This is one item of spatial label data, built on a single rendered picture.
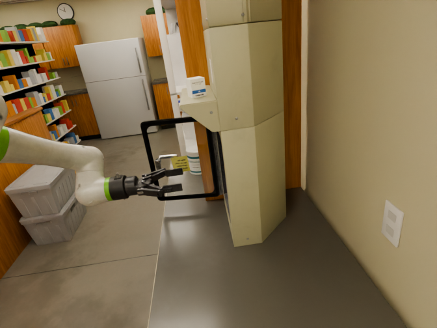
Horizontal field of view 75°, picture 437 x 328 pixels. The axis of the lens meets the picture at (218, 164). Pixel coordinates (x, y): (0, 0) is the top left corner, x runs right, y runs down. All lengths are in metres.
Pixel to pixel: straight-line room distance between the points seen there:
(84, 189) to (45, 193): 1.89
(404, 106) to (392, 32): 0.18
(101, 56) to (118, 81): 0.52
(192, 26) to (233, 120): 0.48
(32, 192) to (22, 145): 2.03
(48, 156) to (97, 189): 0.20
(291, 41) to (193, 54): 0.40
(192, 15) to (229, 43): 0.39
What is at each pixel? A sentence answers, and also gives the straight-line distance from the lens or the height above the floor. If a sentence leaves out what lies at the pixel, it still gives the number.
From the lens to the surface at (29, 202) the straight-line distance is 3.16.
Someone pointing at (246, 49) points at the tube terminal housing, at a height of 1.64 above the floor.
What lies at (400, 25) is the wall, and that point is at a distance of 0.85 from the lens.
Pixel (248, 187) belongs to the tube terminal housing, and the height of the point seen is 1.19.
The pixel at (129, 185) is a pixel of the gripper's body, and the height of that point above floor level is 1.22.
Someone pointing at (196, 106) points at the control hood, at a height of 1.50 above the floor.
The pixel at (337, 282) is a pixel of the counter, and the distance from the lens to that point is 1.05.
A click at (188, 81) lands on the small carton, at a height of 1.57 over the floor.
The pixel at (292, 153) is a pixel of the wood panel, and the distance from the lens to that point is 1.43.
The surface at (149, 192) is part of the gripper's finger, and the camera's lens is 1.08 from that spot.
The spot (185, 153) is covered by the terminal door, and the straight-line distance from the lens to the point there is 1.29.
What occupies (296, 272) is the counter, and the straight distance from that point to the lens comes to 1.06.
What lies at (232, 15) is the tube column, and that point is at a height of 1.73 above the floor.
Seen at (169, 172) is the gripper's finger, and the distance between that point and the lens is 1.20.
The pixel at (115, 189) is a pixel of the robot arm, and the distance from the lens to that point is 1.14.
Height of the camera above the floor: 1.69
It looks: 24 degrees down
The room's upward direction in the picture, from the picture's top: 7 degrees counter-clockwise
